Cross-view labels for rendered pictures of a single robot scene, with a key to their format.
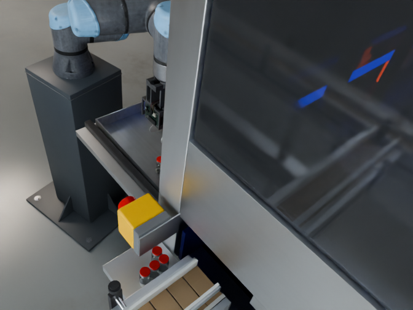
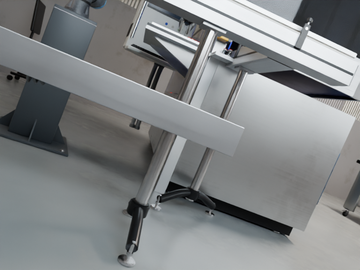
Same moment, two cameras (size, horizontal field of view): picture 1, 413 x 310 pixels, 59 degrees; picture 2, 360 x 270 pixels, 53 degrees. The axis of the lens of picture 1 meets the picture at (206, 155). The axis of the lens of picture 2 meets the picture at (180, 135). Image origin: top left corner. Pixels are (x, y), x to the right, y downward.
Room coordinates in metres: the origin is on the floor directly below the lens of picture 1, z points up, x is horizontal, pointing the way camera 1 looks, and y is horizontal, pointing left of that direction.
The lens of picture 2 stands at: (-0.91, 1.71, 0.54)
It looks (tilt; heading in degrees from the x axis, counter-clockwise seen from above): 5 degrees down; 310
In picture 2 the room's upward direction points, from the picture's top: 23 degrees clockwise
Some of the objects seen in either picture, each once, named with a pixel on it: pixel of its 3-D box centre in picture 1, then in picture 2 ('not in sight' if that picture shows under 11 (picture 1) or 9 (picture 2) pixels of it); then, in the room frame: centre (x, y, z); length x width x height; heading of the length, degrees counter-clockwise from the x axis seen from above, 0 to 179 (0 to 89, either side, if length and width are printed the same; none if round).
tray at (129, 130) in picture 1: (169, 141); (175, 39); (0.74, 0.11, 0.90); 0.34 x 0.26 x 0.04; 48
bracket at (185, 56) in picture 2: not in sight; (176, 56); (0.65, 0.13, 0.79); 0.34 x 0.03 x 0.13; 49
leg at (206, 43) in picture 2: not in sight; (172, 124); (-0.02, 0.69, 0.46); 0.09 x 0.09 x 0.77; 49
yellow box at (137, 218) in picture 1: (143, 223); (225, 34); (0.39, 0.10, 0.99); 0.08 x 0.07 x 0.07; 49
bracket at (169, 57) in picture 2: not in sight; (169, 61); (1.03, -0.20, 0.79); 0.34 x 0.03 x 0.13; 49
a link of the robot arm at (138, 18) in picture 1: (149, 13); not in sight; (0.77, 0.18, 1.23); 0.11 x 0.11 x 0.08; 32
